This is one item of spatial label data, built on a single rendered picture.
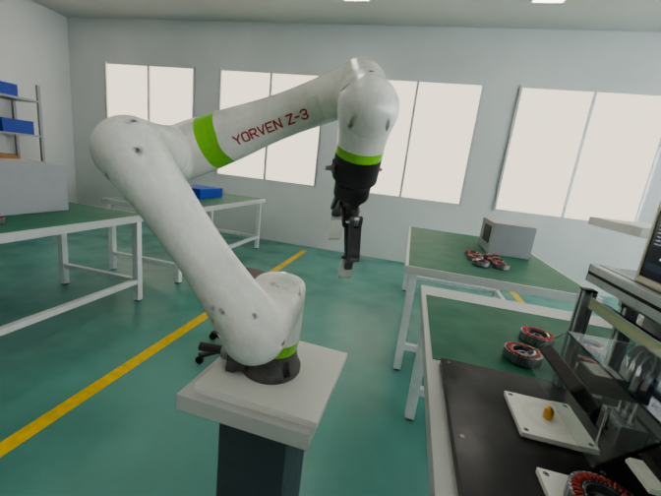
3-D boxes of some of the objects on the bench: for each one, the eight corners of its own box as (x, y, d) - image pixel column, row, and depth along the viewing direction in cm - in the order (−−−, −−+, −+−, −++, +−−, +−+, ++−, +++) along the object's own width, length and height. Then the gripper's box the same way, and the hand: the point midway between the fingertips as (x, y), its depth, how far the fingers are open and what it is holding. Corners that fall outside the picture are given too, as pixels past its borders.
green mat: (432, 358, 105) (432, 358, 105) (426, 294, 163) (426, 294, 163) (816, 444, 85) (816, 443, 85) (653, 337, 143) (653, 336, 143)
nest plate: (520, 436, 73) (521, 431, 72) (503, 394, 87) (504, 390, 87) (599, 457, 70) (601, 451, 69) (568, 408, 84) (569, 404, 84)
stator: (521, 343, 121) (524, 335, 120) (515, 331, 132) (517, 322, 131) (557, 352, 118) (560, 342, 117) (548, 339, 128) (551, 330, 127)
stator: (498, 358, 109) (501, 347, 108) (507, 346, 118) (509, 337, 117) (537, 374, 102) (541, 363, 101) (543, 360, 111) (546, 350, 110)
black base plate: (477, 636, 41) (481, 623, 41) (440, 363, 102) (441, 356, 102) (1008, 836, 32) (1022, 821, 31) (617, 403, 93) (620, 396, 92)
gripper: (326, 151, 78) (316, 225, 92) (349, 216, 60) (332, 296, 73) (357, 153, 79) (342, 225, 93) (389, 216, 61) (366, 294, 75)
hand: (338, 253), depth 83 cm, fingers open, 13 cm apart
